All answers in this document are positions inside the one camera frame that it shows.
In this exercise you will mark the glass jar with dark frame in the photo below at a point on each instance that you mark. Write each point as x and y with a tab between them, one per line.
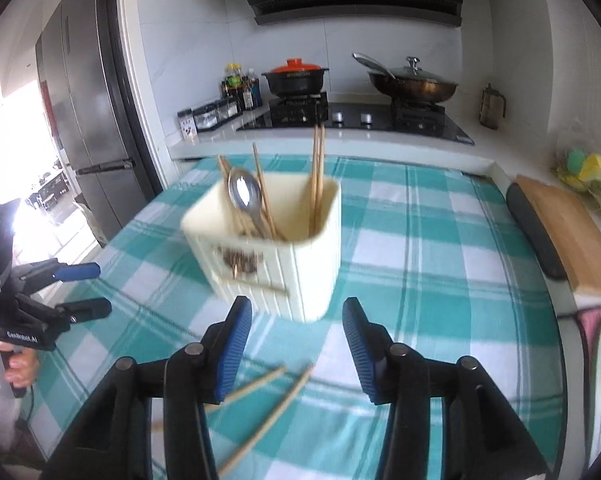
492	107

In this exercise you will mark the pile of wooden chopsticks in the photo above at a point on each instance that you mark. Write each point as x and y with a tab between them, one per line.
315	180

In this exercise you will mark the light wooden chopstick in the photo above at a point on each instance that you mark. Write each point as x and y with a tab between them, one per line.
260	381
275	410

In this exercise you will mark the yellow capped sauce bottle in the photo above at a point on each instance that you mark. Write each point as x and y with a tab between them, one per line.
234	82

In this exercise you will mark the small spice jar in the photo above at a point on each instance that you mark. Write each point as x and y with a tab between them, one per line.
188	127

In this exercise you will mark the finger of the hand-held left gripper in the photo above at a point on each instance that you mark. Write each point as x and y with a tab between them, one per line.
88	308
78	271

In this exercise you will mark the yellow green bundle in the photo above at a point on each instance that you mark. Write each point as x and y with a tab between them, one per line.
587	167

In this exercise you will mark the glass wok lid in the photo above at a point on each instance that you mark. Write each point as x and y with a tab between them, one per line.
413	76

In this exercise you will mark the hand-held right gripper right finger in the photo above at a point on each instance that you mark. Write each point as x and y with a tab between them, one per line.
360	355

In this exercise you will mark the black oblong pad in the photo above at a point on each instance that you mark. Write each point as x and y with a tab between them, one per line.
535	232

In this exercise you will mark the clear seasoning box set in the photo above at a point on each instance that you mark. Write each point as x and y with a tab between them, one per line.
213	117

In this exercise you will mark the wooden cutting board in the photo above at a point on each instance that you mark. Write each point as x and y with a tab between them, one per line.
565	230

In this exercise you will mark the teal white checked tablecloth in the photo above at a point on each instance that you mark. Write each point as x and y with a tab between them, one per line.
430	260

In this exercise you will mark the metal spoon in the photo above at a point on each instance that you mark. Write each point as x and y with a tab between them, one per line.
245	192

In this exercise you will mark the black clay pot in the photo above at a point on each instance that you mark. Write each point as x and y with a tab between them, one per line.
295	85

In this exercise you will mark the person's left hand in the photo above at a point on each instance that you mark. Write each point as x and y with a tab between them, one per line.
23	367

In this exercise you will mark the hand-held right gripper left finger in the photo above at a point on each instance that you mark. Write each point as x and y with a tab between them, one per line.
235	350

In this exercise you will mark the dark wok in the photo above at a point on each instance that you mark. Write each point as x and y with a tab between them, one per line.
415	92

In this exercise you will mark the cream ribbed utensil holder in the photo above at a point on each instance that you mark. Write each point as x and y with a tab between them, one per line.
305	260

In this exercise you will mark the dark soy sauce bottle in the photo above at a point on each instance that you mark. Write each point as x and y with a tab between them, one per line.
253	92

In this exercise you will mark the grey refrigerator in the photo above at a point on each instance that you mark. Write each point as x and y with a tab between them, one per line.
90	110

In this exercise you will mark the orange pot lid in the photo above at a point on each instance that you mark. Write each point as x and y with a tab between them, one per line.
293	67

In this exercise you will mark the black gas cooktop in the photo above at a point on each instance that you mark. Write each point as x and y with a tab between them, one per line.
360	125

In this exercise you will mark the pink edged cloth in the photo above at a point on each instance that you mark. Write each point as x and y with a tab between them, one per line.
600	330

